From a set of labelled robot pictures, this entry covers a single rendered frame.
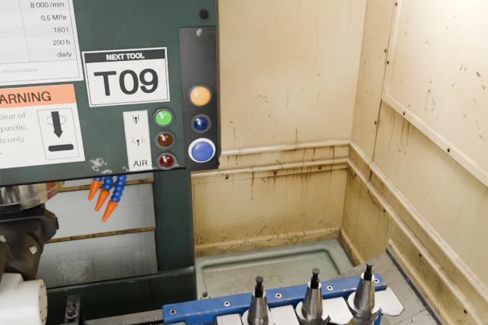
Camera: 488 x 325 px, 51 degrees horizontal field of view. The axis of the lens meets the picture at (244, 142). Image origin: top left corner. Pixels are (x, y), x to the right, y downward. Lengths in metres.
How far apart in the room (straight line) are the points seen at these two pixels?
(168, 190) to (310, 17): 0.75
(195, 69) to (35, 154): 0.23
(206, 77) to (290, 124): 1.27
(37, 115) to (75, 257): 0.98
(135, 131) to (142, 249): 0.95
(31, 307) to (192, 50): 0.40
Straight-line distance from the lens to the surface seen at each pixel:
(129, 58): 0.64
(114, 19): 0.63
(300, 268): 2.16
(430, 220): 1.59
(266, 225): 2.12
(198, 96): 0.65
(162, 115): 0.66
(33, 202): 0.90
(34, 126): 0.68
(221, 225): 2.07
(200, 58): 0.64
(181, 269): 1.69
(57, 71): 0.65
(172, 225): 1.59
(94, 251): 1.59
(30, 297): 0.77
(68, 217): 1.52
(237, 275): 2.11
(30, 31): 0.64
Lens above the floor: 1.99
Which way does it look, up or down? 27 degrees down
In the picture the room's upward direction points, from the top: straight up
